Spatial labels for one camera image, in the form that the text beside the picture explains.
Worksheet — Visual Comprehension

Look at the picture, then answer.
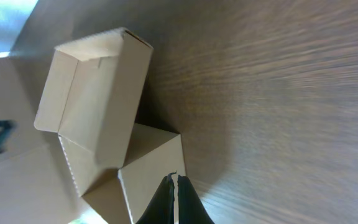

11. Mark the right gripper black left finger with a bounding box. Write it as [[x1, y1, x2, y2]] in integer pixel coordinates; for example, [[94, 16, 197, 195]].
[[136, 172, 176, 224]]

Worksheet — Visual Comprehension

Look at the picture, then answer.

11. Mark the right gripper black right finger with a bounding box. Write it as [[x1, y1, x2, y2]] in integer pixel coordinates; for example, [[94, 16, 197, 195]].
[[178, 175, 214, 224]]

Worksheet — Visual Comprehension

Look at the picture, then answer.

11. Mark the brown cardboard box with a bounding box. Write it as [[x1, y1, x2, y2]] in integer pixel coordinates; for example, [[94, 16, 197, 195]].
[[0, 28, 185, 223]]

